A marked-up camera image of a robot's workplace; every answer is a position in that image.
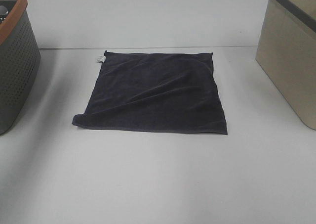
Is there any grey perforated basket orange rim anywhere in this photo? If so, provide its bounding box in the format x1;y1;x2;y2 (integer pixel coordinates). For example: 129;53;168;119
0;0;41;134

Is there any beige basket with grey rim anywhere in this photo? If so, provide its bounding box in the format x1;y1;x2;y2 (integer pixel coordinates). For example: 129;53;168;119
256;0;316;129

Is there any dark navy towel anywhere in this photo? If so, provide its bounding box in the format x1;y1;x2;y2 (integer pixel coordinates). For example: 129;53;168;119
72;51;228;134

